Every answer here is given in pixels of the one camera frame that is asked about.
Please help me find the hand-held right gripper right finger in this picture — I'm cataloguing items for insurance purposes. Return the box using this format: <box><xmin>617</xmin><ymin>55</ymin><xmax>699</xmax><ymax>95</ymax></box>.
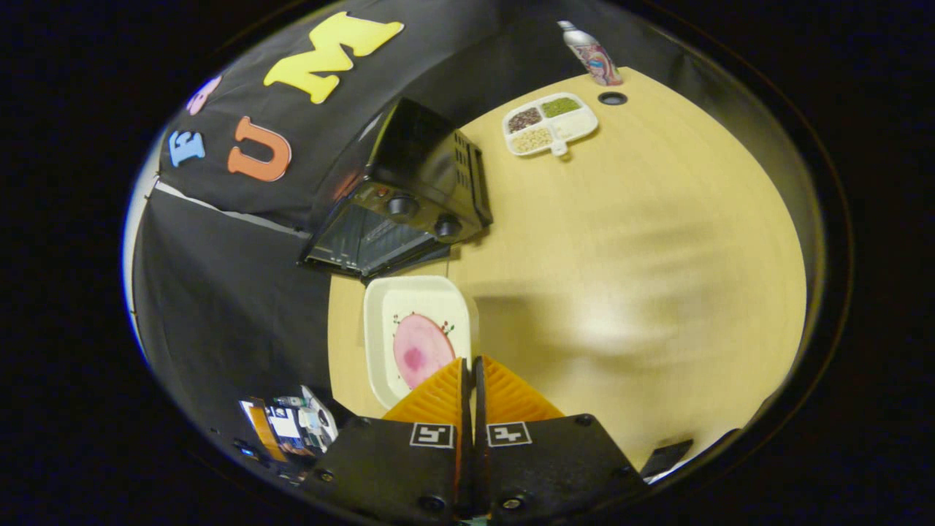
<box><xmin>473</xmin><ymin>355</ymin><xmax>649</xmax><ymax>523</ymax></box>

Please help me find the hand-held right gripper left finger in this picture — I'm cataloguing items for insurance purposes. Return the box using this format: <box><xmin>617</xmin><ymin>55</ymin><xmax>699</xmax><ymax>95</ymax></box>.
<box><xmin>310</xmin><ymin>357</ymin><xmax>468</xmax><ymax>523</ymax></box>

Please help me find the pink round food slice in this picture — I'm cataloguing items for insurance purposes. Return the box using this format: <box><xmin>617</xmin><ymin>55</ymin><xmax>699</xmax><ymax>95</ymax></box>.
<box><xmin>392</xmin><ymin>313</ymin><xmax>457</xmax><ymax>390</ymax></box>

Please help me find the cream square plate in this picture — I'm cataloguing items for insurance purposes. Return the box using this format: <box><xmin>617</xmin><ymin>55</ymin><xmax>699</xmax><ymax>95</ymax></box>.
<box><xmin>363</xmin><ymin>275</ymin><xmax>481</xmax><ymax>410</ymax></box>

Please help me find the black electric oven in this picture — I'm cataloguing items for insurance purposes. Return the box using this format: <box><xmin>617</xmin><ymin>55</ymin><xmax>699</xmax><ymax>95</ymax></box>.
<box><xmin>298</xmin><ymin>97</ymin><xmax>495</xmax><ymax>286</ymax></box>

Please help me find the white divided grain tray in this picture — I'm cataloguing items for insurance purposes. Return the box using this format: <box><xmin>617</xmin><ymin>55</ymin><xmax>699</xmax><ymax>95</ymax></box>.
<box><xmin>502</xmin><ymin>92</ymin><xmax>600</xmax><ymax>158</ymax></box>

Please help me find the silver bottle with colourful label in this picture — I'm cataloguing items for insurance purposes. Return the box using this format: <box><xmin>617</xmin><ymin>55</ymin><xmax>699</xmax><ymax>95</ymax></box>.
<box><xmin>558</xmin><ymin>20</ymin><xmax>625</xmax><ymax>87</ymax></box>

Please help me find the black table edge bracket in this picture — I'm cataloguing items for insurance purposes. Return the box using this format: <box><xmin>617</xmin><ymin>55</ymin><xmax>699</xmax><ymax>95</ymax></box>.
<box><xmin>640</xmin><ymin>438</ymin><xmax>695</xmax><ymax>481</ymax></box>

